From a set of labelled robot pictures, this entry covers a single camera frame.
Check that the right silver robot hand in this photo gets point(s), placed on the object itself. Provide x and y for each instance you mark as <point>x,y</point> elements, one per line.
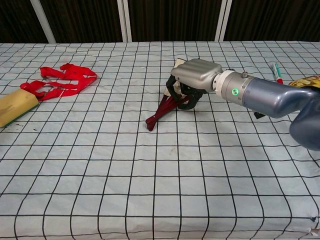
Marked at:
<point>197,72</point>

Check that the paper folding fan red ribs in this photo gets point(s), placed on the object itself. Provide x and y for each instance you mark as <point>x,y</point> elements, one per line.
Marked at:
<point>162,111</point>

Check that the white marker red cap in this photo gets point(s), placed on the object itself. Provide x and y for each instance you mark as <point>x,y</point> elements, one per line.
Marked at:
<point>277,72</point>

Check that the gold snack packet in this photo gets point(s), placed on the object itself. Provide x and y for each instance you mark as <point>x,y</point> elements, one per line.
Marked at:
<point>306,81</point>

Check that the light blue checkered tablecloth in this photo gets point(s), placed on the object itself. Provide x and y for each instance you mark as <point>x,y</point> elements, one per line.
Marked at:
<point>150,175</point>

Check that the yellow sponge green backing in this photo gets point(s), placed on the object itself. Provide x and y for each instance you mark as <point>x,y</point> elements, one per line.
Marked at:
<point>15,107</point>

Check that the white double frame post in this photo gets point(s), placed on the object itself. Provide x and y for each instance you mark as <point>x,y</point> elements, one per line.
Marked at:
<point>124,20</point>

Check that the white slanted frame post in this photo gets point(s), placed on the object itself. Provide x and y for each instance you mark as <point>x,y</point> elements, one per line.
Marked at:
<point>43,21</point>

